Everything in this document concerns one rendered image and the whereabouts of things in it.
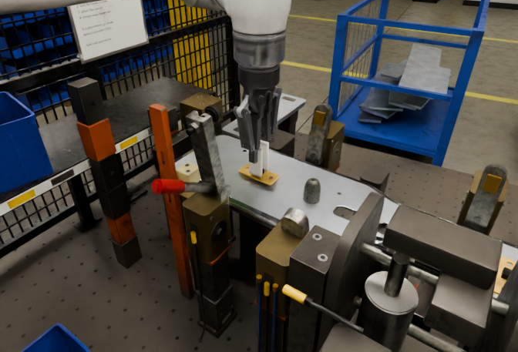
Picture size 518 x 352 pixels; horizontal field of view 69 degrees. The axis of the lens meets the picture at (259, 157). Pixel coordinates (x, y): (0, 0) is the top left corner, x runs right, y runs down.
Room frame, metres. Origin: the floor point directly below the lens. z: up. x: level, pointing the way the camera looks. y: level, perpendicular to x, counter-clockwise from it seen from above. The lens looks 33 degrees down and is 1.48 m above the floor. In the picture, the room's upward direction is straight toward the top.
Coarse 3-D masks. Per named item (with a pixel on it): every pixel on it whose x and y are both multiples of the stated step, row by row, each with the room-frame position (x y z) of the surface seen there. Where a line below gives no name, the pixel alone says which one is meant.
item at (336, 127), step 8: (336, 128) 0.79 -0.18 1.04; (344, 128) 0.80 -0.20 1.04; (328, 136) 0.75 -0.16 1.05; (336, 136) 0.77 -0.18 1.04; (328, 144) 0.74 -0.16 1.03; (336, 144) 0.77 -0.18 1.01; (328, 152) 0.74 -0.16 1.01; (336, 152) 0.77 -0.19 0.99; (328, 160) 0.74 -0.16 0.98; (336, 160) 0.78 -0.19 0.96; (328, 168) 0.75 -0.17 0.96; (336, 168) 0.79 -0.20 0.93
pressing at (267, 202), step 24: (240, 168) 0.69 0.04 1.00; (288, 168) 0.69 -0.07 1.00; (312, 168) 0.69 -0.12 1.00; (240, 192) 0.60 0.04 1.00; (264, 192) 0.60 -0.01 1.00; (288, 192) 0.60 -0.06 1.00; (336, 192) 0.60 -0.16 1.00; (360, 192) 0.60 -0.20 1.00; (264, 216) 0.53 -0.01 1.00; (312, 216) 0.53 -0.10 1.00; (336, 216) 0.53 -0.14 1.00; (384, 216) 0.53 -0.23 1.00
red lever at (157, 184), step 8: (152, 184) 0.44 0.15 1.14; (160, 184) 0.44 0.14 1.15; (168, 184) 0.45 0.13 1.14; (176, 184) 0.46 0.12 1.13; (184, 184) 0.47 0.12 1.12; (192, 184) 0.49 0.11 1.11; (200, 184) 0.50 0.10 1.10; (208, 184) 0.52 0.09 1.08; (160, 192) 0.43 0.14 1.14; (168, 192) 0.44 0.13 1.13; (176, 192) 0.45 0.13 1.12; (184, 192) 0.47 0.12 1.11; (192, 192) 0.48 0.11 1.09; (200, 192) 0.50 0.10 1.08; (208, 192) 0.51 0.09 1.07
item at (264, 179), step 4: (248, 164) 0.69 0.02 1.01; (244, 168) 0.67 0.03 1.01; (248, 168) 0.68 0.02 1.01; (240, 172) 0.66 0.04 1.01; (244, 172) 0.66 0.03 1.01; (248, 172) 0.66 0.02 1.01; (264, 172) 0.66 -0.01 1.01; (268, 172) 0.66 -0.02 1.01; (252, 176) 0.64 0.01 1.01; (256, 176) 0.64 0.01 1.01; (264, 176) 0.64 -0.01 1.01; (268, 176) 0.64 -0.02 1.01; (272, 176) 0.64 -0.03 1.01; (276, 176) 0.64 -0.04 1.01; (260, 180) 0.63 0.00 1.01; (264, 180) 0.63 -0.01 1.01; (268, 180) 0.63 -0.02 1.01; (272, 180) 0.63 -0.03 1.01; (268, 184) 0.62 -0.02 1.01
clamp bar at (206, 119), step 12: (216, 108) 0.54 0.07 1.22; (192, 120) 0.51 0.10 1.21; (204, 120) 0.51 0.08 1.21; (216, 120) 0.54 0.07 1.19; (192, 132) 0.50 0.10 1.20; (204, 132) 0.50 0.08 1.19; (192, 144) 0.53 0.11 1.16; (204, 144) 0.51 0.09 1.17; (216, 144) 0.52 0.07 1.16; (204, 156) 0.52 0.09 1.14; (216, 156) 0.52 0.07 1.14; (204, 168) 0.52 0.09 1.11; (216, 168) 0.52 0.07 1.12; (204, 180) 0.53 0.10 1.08; (216, 180) 0.52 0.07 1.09; (216, 192) 0.52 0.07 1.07
